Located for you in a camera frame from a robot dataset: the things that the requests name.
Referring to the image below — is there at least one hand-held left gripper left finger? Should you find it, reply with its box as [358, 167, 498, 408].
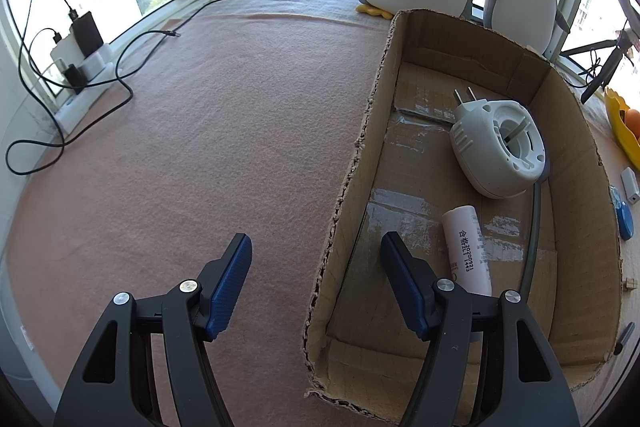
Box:
[53, 233, 252, 427]

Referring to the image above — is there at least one black tripod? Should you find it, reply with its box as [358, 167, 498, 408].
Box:
[560, 19, 640, 104]

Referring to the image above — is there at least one black plug adapter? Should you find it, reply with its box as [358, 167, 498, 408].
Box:
[64, 64, 88, 95]

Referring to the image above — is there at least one white charger adapter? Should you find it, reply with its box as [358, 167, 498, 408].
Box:
[621, 168, 640, 202]

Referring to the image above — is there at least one black power bank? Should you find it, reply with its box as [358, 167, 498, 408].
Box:
[70, 11, 105, 58]

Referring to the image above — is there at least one white power strip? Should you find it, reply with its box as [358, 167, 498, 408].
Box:
[52, 49, 121, 135]

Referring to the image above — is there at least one dark grey marker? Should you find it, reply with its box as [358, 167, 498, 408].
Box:
[614, 324, 635, 355]

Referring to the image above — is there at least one pink felt mat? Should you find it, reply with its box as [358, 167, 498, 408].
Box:
[0, 9, 640, 427]

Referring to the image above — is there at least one white power bank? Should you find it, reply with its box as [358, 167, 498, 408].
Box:
[50, 36, 83, 64]

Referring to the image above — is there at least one pale checked cloth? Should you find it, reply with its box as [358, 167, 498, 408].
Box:
[185, 0, 398, 26]

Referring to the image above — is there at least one yellow fruit bowl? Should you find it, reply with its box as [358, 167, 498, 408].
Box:
[604, 87, 640, 172]

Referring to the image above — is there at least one blue round case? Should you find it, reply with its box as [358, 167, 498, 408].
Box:
[616, 199, 634, 241]

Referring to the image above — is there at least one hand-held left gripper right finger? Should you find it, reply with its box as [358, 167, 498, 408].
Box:
[381, 231, 581, 427]

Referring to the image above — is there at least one pale pink tube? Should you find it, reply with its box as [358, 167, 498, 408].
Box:
[441, 204, 493, 298]

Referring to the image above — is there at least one cardboard box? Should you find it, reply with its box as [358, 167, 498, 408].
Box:
[302, 9, 623, 425]

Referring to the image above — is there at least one long black looped cable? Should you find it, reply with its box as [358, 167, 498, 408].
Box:
[6, 29, 182, 176]

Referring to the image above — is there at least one short black charging cable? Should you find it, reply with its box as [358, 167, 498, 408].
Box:
[19, 0, 78, 85]

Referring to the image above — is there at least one white plug-in device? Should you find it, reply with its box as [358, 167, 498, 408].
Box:
[449, 88, 547, 200]

